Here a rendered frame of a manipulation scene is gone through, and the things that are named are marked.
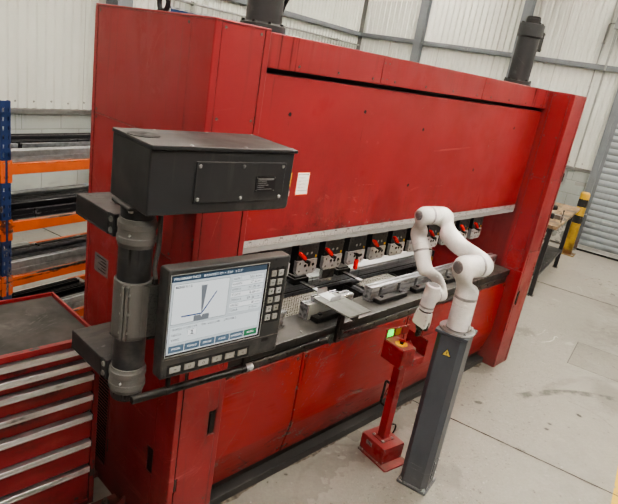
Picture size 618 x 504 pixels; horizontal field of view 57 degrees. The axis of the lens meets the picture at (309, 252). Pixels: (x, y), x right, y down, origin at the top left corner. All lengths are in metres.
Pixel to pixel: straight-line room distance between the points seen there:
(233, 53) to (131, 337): 1.01
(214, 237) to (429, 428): 1.75
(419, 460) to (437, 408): 0.36
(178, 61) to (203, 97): 0.20
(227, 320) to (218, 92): 0.78
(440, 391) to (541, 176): 2.19
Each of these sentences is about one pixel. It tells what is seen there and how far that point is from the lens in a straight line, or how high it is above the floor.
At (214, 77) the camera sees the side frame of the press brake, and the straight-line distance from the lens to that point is 2.03.
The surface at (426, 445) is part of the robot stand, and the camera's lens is 3.41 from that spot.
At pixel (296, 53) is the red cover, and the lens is 2.53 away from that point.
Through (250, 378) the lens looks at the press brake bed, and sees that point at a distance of 2.84.
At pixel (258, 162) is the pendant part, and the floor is 1.90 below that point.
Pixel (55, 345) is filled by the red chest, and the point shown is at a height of 1.00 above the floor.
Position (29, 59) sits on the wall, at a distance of 6.62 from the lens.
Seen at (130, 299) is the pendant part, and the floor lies 1.47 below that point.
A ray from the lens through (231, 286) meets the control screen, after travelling 1.78.
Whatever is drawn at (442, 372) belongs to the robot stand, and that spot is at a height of 0.77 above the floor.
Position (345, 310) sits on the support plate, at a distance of 3.04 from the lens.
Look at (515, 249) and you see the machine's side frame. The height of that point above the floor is 1.05.
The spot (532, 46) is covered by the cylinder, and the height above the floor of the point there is 2.57.
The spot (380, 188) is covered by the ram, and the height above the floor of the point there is 1.61.
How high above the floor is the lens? 2.21
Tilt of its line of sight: 18 degrees down
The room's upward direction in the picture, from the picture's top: 10 degrees clockwise
